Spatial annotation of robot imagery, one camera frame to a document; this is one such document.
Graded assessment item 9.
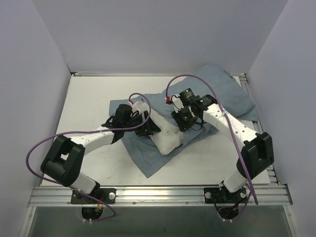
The aluminium back rail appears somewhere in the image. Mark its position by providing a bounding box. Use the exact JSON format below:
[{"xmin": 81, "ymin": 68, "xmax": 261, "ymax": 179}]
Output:
[{"xmin": 72, "ymin": 72, "xmax": 104, "ymax": 77}]

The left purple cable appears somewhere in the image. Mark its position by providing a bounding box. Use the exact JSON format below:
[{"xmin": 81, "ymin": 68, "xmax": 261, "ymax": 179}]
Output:
[{"xmin": 26, "ymin": 92, "xmax": 152, "ymax": 222}]

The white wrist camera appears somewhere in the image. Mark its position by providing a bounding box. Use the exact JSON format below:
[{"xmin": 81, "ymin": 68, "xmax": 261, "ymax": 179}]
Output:
[
  {"xmin": 131, "ymin": 99, "xmax": 149, "ymax": 114},
  {"xmin": 166, "ymin": 94, "xmax": 184, "ymax": 112}
]

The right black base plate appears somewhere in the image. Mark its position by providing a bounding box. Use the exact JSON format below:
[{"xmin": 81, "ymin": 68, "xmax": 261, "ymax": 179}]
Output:
[{"xmin": 203, "ymin": 183, "xmax": 247, "ymax": 204}]

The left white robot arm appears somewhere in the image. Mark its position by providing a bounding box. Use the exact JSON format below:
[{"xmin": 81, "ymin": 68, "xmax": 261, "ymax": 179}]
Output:
[{"xmin": 40, "ymin": 104, "xmax": 161, "ymax": 203}]

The white pillow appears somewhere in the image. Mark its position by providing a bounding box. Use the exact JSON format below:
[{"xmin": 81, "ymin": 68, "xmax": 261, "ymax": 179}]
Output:
[{"xmin": 149, "ymin": 110, "xmax": 184, "ymax": 156}]

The aluminium front rail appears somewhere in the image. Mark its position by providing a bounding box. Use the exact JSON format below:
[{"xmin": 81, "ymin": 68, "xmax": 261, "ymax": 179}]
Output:
[{"xmin": 28, "ymin": 184, "xmax": 293, "ymax": 207}]

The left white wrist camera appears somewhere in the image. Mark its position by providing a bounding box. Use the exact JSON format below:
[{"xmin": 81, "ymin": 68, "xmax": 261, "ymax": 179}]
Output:
[{"xmin": 131, "ymin": 99, "xmax": 149, "ymax": 114}]

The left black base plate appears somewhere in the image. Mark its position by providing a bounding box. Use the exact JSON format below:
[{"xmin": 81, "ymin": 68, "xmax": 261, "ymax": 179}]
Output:
[{"xmin": 70, "ymin": 188, "xmax": 116, "ymax": 204}]

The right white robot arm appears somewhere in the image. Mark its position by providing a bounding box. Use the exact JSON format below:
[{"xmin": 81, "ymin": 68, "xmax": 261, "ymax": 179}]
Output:
[{"xmin": 166, "ymin": 88, "xmax": 275, "ymax": 202}]

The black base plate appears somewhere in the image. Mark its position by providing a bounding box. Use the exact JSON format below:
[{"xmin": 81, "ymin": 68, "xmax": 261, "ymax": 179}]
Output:
[
  {"xmin": 203, "ymin": 183, "xmax": 247, "ymax": 204},
  {"xmin": 70, "ymin": 188, "xmax": 116, "ymax": 204}
]

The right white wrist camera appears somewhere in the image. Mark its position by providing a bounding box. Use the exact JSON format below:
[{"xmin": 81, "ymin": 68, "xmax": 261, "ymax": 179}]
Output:
[{"xmin": 166, "ymin": 94, "xmax": 184, "ymax": 112}]

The blue pillowcase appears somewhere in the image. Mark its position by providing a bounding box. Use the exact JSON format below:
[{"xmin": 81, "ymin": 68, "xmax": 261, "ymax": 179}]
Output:
[{"xmin": 122, "ymin": 65, "xmax": 258, "ymax": 178}]

